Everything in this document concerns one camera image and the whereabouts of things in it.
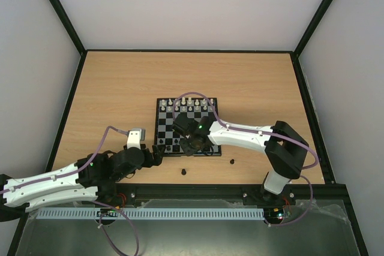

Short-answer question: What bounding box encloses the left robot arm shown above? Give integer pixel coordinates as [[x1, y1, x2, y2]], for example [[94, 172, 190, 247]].
[[1, 144, 166, 222]]

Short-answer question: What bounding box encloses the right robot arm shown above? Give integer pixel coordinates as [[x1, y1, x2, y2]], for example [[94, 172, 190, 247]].
[[173, 114, 308, 206]]

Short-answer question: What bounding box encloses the black silver chess board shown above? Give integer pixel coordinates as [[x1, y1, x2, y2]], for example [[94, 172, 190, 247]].
[[154, 97, 218, 156]]

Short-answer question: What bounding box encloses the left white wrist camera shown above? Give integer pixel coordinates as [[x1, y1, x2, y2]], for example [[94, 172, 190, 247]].
[[126, 128, 146, 149]]

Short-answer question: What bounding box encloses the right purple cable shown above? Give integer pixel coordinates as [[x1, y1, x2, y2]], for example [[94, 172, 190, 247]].
[[172, 91, 319, 227]]

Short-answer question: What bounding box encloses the purple cable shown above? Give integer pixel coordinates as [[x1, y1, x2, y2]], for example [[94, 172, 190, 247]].
[[172, 91, 319, 227], [0, 125, 140, 256]]

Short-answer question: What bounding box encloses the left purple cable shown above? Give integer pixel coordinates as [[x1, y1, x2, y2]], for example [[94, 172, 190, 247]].
[[0, 125, 140, 256]]

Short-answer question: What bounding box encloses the grey slotted cable duct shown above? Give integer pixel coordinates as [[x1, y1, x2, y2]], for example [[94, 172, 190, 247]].
[[32, 207, 265, 221]]

